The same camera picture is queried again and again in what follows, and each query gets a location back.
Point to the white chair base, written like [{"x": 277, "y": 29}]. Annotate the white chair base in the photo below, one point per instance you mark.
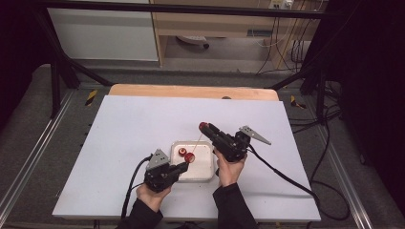
[{"x": 192, "y": 39}]

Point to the black curtain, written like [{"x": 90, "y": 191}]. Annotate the black curtain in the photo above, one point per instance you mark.
[
  {"x": 19, "y": 47},
  {"x": 372, "y": 79}
]

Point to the wooden table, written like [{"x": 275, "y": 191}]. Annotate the wooden table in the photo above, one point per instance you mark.
[{"x": 191, "y": 92}]

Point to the white cabinet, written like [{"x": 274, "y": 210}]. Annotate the white cabinet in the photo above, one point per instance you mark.
[{"x": 102, "y": 35}]

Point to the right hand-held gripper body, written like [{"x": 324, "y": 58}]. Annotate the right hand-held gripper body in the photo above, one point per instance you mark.
[{"x": 234, "y": 148}]

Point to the light wooden desk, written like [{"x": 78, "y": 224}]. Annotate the light wooden desk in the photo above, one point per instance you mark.
[{"x": 216, "y": 24}]

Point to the red hawthorn fruit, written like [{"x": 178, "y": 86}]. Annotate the red hawthorn fruit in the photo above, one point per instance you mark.
[
  {"x": 182, "y": 151},
  {"x": 189, "y": 157},
  {"x": 203, "y": 126}
]

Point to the person's left hand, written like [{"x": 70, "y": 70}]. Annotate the person's left hand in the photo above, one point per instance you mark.
[{"x": 153, "y": 197}]

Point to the black metal frame crossbar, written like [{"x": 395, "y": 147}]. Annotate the black metal frame crossbar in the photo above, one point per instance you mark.
[{"x": 191, "y": 9}]

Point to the aluminium floor rail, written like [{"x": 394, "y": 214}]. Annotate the aluminium floor rail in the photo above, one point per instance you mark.
[
  {"x": 35, "y": 156},
  {"x": 344, "y": 178}
]

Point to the thin wooden skewer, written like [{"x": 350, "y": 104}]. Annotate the thin wooden skewer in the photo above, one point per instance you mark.
[{"x": 196, "y": 144}]

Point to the white power strip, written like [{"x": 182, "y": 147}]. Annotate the white power strip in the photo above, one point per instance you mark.
[{"x": 280, "y": 4}]

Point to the grey flat device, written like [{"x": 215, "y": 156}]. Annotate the grey flat device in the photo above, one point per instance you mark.
[{"x": 259, "y": 32}]

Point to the yellow black tape strip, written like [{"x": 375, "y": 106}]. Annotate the yellow black tape strip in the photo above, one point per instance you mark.
[
  {"x": 91, "y": 97},
  {"x": 296, "y": 102}
]

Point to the white table board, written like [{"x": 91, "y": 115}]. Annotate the white table board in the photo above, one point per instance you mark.
[{"x": 127, "y": 127}]

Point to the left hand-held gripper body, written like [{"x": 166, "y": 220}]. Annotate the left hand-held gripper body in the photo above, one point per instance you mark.
[{"x": 157, "y": 178}]

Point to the person's right hand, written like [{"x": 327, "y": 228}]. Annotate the person's right hand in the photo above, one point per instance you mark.
[{"x": 229, "y": 171}]

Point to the white square tray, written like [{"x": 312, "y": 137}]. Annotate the white square tray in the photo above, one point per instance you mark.
[{"x": 202, "y": 165}]

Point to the black metal frame stand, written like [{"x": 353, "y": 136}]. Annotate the black metal frame stand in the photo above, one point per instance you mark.
[
  {"x": 55, "y": 86},
  {"x": 320, "y": 92}
]

